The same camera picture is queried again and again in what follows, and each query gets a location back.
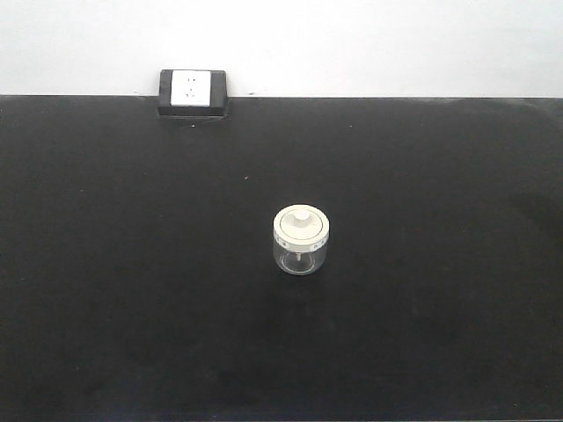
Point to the black white power outlet box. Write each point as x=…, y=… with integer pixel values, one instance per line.
x=192, y=93

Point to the glass jar with cream lid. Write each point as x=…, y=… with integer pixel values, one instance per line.
x=300, y=239

